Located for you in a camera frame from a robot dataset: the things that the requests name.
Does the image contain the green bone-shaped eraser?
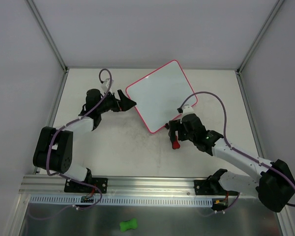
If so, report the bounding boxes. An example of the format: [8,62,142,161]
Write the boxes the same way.
[119,218,138,232]

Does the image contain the red bone-shaped eraser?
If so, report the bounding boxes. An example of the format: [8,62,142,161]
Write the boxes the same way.
[171,136,180,149]

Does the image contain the aluminium mounting rail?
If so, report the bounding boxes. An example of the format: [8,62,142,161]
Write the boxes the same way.
[18,175,205,198]

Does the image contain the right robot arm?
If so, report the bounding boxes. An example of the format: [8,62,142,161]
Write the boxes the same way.
[165,114,295,212]

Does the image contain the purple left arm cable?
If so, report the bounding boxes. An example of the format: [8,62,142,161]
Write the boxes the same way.
[27,68,114,221]

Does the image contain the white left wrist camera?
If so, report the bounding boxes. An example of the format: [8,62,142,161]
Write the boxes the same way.
[101,78,113,93]

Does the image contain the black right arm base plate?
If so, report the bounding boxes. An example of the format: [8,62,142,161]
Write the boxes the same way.
[193,179,237,196]

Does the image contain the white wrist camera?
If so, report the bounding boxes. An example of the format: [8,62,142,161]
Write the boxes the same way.
[101,78,113,93]
[177,104,194,116]

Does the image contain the left aluminium frame post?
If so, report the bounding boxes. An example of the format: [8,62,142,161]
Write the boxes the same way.
[25,0,68,72]

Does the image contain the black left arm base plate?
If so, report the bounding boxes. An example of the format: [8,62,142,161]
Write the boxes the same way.
[64,177,108,194]

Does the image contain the red-framed small whiteboard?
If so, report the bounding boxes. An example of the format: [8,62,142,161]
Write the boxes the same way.
[125,60,194,134]

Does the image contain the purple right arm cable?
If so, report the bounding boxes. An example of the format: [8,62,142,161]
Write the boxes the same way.
[177,91,295,214]

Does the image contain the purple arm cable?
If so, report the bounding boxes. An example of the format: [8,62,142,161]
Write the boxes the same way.
[27,68,114,221]
[177,91,295,214]

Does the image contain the right aluminium frame post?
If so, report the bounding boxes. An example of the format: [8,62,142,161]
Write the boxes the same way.
[236,0,285,74]

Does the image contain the aluminium frame post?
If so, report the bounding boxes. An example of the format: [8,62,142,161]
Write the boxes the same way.
[25,0,68,72]
[236,0,285,74]

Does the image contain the white slotted cable duct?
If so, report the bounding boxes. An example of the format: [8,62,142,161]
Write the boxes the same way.
[29,194,213,208]

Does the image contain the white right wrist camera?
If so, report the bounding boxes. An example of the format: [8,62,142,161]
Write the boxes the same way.
[177,104,194,116]

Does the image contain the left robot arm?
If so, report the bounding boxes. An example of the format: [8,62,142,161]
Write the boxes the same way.
[33,89,137,192]

